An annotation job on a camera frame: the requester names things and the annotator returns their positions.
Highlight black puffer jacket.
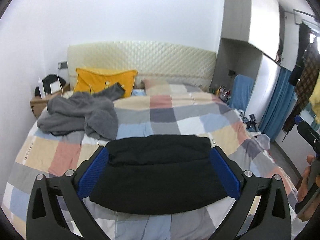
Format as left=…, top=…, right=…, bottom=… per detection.
left=89, top=135, right=227, bottom=215

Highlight person's right hand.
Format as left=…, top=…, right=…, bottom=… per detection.
left=297, top=154, right=320, bottom=222

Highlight blue curtain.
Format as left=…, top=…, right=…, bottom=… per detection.
left=259, top=67, right=295, bottom=142

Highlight brown patterned hanging garment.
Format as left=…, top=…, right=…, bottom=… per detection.
left=282, top=48, right=319, bottom=133

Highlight blue covered chair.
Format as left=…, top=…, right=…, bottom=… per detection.
left=228, top=75, right=254, bottom=111

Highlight bottles on side table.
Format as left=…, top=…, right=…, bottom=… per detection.
left=212, top=86, right=231, bottom=102

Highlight grey white wardrobe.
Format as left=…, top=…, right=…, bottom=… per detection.
left=212, top=0, right=284, bottom=121

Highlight cardboard box nightstand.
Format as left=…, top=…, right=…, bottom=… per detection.
left=30, top=84, right=70, bottom=119

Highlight grey fleece garment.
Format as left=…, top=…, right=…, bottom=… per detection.
left=37, top=83, right=125, bottom=141

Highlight black bag on nightstand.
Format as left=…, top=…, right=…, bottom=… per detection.
left=34, top=74, right=67, bottom=97

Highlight yellow pillow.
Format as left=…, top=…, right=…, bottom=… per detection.
left=73, top=67, right=138, bottom=98

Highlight plaid patchwork duvet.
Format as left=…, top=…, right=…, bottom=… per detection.
left=1, top=92, right=297, bottom=239

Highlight cream quilted headboard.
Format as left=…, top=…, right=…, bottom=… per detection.
left=67, top=41, right=217, bottom=91

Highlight pink pillow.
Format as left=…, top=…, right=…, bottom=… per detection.
left=142, top=78, right=169, bottom=91

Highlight black camera tripod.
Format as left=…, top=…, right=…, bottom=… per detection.
left=240, top=113, right=260, bottom=133

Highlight wall power socket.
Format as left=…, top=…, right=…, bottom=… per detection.
left=57, top=61, right=68, bottom=70

